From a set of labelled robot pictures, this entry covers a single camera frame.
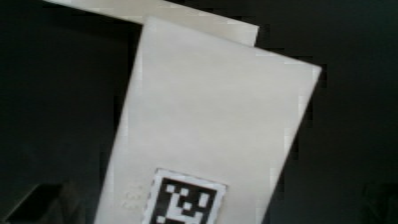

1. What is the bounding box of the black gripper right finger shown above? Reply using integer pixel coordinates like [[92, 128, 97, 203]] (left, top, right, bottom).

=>
[[358, 183, 398, 224]]

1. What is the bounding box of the white cabinet body box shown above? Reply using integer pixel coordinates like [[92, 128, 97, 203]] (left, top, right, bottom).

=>
[[44, 0, 259, 46]]

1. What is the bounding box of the white cabinet top block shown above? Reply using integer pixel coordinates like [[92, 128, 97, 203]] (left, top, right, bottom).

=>
[[94, 17, 321, 224]]

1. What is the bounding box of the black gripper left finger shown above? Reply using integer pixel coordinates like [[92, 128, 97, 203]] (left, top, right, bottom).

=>
[[0, 181, 88, 224]]

